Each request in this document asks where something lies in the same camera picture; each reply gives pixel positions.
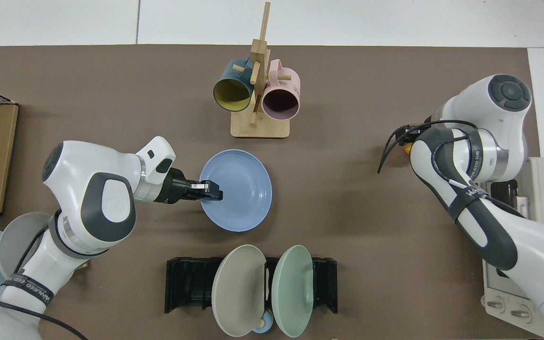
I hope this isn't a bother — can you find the beige plate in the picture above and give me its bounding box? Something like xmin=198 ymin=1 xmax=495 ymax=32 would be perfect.
xmin=212 ymin=244 xmax=267 ymax=338

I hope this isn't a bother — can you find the dark blue mug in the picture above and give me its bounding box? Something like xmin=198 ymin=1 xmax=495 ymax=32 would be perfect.
xmin=213 ymin=58 xmax=255 ymax=113

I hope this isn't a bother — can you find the wooden mug stand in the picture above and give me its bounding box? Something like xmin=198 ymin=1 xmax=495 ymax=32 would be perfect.
xmin=230 ymin=1 xmax=291 ymax=139

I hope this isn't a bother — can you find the brown table cloth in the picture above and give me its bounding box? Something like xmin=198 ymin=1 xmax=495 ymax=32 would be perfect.
xmin=0 ymin=45 xmax=542 ymax=340

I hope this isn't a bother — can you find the grey plate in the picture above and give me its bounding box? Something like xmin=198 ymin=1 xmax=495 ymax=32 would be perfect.
xmin=0 ymin=212 xmax=55 ymax=279

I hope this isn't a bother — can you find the pink mug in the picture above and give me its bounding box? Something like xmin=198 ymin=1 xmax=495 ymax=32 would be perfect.
xmin=261 ymin=59 xmax=301 ymax=121

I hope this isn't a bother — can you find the small blue round thing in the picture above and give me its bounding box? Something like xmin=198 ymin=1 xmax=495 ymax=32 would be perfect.
xmin=252 ymin=309 xmax=274 ymax=334

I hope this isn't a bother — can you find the pale green plate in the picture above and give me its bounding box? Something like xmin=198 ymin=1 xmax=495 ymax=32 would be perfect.
xmin=272 ymin=245 xmax=314 ymax=338

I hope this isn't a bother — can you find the black dish rack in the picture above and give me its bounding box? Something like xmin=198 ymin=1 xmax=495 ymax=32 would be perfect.
xmin=164 ymin=256 xmax=338 ymax=315

